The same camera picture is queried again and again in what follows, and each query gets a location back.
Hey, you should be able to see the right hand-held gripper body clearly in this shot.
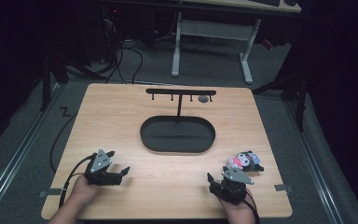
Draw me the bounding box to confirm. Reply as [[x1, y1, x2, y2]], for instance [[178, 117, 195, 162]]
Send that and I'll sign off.
[[209, 166, 255, 205]]

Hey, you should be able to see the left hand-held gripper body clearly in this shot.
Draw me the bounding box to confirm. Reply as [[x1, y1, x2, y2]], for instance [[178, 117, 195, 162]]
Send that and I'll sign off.
[[83, 148, 122, 188]]

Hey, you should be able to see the person's left hand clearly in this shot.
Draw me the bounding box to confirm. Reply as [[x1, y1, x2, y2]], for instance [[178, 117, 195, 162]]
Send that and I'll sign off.
[[71, 175, 101, 203]]

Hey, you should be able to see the person's right hand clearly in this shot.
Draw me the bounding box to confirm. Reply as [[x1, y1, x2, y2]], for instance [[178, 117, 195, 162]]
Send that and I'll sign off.
[[218, 189, 257, 219]]

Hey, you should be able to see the grey tape strip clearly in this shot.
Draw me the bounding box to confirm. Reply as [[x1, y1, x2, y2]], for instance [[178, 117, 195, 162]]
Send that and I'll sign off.
[[274, 183, 294, 192], [38, 188, 62, 199]]

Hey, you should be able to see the black hook stand with tray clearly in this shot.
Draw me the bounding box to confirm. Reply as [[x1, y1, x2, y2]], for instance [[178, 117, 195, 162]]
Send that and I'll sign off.
[[139, 88, 217, 154]]

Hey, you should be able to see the black metal stand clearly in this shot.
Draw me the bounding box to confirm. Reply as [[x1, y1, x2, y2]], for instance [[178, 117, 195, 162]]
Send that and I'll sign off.
[[39, 54, 70, 112], [251, 70, 310, 133]]

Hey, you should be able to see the white-framed wooden desk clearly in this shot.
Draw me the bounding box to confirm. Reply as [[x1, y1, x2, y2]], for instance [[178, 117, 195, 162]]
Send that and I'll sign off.
[[170, 0, 303, 85]]

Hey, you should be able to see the black keyboard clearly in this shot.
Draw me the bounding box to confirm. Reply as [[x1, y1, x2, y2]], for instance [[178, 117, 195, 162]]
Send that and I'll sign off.
[[250, 0, 282, 7]]

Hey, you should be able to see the black and pink plush keychain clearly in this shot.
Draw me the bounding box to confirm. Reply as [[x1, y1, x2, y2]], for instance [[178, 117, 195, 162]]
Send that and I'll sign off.
[[226, 150, 266, 173]]

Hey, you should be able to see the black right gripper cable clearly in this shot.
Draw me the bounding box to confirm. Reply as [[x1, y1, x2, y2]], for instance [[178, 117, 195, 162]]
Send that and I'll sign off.
[[241, 195, 261, 224]]

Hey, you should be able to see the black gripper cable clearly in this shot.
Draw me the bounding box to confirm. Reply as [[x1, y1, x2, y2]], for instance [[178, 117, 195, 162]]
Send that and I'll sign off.
[[58, 155, 94, 209], [241, 195, 261, 224]]

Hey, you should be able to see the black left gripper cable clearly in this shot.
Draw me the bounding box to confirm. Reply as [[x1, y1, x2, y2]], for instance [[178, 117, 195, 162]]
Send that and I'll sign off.
[[58, 155, 94, 209]]

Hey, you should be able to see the black floor cable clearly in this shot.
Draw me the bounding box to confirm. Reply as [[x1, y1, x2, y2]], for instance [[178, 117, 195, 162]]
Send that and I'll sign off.
[[48, 106, 79, 175]]

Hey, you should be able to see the metal floor rail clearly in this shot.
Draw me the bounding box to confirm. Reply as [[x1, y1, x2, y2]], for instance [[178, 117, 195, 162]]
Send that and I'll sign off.
[[0, 83, 63, 217], [283, 100, 345, 224]]

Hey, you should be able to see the bundle of black floor cables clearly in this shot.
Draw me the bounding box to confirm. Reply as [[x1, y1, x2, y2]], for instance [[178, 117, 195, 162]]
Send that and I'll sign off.
[[98, 6, 145, 86]]

